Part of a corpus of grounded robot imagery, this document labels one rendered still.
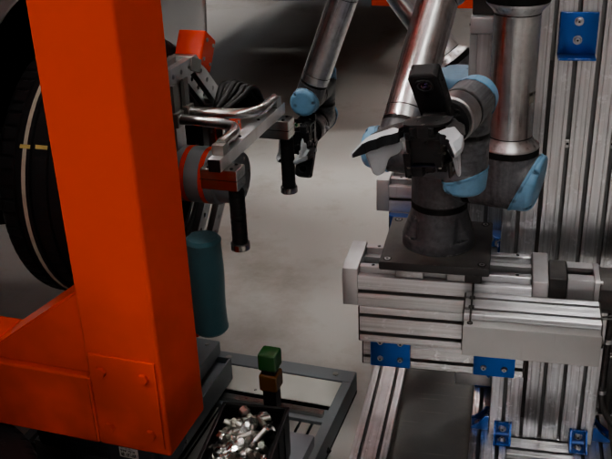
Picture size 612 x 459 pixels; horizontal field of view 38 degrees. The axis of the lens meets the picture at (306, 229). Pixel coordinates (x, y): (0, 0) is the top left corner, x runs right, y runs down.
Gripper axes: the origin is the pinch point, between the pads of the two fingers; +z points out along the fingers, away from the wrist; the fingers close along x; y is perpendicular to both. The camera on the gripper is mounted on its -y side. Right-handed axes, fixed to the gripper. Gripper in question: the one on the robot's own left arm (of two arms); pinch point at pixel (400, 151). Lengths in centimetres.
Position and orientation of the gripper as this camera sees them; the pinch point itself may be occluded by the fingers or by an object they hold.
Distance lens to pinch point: 122.0
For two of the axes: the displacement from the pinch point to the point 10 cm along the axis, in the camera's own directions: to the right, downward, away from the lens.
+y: 1.6, 9.2, 3.7
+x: -8.8, -0.4, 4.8
